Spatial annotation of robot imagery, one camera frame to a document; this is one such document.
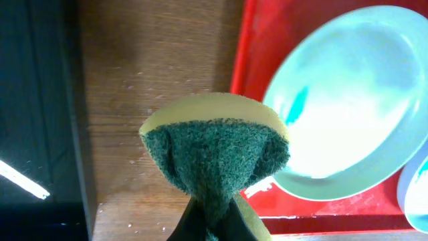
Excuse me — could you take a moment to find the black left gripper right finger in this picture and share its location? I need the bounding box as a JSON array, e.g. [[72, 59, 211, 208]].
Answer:
[[215, 200, 257, 241]]

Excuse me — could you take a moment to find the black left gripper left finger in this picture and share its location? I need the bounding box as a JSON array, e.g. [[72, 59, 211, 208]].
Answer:
[[167, 197, 207, 241]]

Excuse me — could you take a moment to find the yellow green sponge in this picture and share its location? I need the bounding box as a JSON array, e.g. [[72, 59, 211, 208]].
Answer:
[[139, 92, 290, 240]]

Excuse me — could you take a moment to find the light green plate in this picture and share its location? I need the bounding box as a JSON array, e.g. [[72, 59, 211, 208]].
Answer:
[[263, 5, 427, 201]]

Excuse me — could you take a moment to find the light blue plate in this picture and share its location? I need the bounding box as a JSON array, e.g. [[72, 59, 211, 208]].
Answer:
[[397, 149, 427, 234]]

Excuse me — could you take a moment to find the black rectangular water tray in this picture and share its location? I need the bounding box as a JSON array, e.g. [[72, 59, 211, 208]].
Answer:
[[1, 0, 97, 240]]

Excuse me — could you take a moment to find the red plastic tray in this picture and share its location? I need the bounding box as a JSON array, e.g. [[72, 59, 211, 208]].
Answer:
[[231, 0, 427, 235]]

